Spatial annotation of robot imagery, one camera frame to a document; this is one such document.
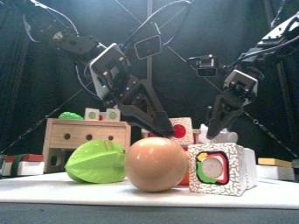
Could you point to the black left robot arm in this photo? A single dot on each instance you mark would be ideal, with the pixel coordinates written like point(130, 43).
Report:
point(74, 43)

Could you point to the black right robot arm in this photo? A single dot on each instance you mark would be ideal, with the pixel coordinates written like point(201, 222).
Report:
point(278, 32)

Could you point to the small cucumber sushi roll piece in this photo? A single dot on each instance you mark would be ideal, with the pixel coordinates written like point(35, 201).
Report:
point(91, 114)
point(113, 115)

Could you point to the sushi block with red centre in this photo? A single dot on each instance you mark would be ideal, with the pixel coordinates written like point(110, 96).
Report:
point(183, 131)

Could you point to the wooden toy bench with holes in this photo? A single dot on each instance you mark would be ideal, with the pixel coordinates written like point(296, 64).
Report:
point(87, 137)

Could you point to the large speckled sushi roll block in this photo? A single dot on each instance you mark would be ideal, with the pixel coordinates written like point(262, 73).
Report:
point(218, 169)

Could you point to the yellow egg nigiri sushi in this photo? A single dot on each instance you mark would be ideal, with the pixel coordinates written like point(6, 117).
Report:
point(276, 168)

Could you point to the red nigiri sushi dark band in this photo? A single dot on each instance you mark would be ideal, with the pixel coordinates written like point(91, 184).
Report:
point(25, 164)

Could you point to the small red toy piece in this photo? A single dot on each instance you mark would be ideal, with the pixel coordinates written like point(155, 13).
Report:
point(102, 117)

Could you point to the green bumpy toy vegetable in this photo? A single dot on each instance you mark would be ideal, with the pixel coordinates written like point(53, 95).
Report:
point(70, 115)

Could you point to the brown toy egg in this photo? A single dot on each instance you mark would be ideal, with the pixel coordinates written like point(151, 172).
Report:
point(157, 164)

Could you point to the green starfruit toy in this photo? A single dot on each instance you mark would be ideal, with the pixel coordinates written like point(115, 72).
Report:
point(98, 162)

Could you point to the orange toy piece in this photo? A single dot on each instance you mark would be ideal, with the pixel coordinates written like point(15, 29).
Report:
point(185, 178)

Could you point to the white board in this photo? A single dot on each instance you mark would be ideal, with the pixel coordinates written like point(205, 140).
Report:
point(47, 191)

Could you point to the vertical metal frame post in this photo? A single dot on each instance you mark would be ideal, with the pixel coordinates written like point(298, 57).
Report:
point(150, 11)

